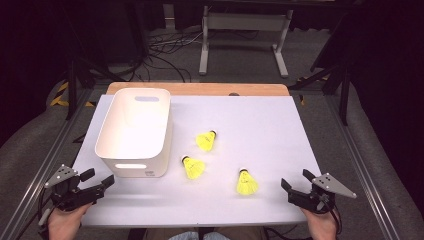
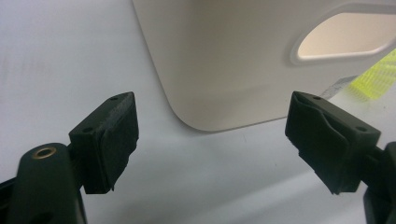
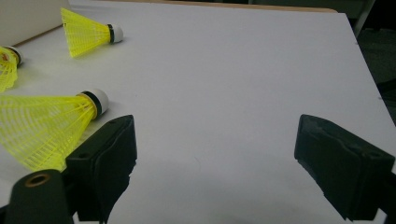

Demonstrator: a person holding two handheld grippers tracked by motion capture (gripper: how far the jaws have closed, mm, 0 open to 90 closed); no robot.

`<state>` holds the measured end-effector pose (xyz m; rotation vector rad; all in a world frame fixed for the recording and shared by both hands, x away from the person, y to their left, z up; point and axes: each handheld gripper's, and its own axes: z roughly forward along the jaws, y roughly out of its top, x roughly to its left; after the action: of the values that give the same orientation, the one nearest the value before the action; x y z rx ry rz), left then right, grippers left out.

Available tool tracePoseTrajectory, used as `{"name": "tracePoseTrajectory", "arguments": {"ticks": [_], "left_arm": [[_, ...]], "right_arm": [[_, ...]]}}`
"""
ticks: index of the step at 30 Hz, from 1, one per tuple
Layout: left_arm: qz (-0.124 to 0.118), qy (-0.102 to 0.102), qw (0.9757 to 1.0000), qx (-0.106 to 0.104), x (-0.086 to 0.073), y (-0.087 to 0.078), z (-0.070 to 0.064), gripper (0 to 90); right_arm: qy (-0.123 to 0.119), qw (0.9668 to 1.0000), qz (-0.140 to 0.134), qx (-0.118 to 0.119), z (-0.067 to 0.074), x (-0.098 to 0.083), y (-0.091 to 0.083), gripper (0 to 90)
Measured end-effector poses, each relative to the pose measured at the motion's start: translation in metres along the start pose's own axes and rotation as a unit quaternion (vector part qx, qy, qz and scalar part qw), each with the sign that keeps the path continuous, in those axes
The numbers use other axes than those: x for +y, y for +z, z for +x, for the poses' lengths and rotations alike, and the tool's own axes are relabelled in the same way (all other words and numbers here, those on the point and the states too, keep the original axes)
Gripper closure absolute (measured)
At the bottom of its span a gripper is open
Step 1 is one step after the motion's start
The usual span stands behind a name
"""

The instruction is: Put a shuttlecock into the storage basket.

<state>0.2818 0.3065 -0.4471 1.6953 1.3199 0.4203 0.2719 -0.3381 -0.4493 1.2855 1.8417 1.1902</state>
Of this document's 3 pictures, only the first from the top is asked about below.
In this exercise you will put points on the yellow black hazard tape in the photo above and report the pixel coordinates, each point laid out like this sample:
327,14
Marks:
56,99

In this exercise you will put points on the white table sheet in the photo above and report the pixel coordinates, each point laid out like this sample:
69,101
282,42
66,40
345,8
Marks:
250,126

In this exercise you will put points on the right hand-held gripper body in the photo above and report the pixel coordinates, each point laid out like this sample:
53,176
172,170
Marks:
310,200

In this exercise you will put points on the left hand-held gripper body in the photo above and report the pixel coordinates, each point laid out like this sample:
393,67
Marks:
71,196

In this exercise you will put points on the person's right hand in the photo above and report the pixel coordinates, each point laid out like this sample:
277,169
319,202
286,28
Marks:
320,226

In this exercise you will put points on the black tripod stand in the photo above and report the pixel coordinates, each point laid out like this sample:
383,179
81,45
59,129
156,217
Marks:
71,90
344,100

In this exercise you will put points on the yellow shuttlecock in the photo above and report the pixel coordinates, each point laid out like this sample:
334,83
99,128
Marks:
246,184
193,168
206,141

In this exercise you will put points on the white plastic storage bin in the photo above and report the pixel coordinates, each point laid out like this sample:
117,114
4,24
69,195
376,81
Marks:
133,133

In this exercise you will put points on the person's striped shirt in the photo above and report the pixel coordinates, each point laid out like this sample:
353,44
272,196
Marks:
200,236

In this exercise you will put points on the white metal stand frame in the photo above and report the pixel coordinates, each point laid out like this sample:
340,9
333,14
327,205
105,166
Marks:
246,21

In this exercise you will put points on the aluminium floor rail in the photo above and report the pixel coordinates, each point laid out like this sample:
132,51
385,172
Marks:
52,156
362,166

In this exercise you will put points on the person's left hand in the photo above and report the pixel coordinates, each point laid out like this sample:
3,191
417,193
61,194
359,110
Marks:
65,223

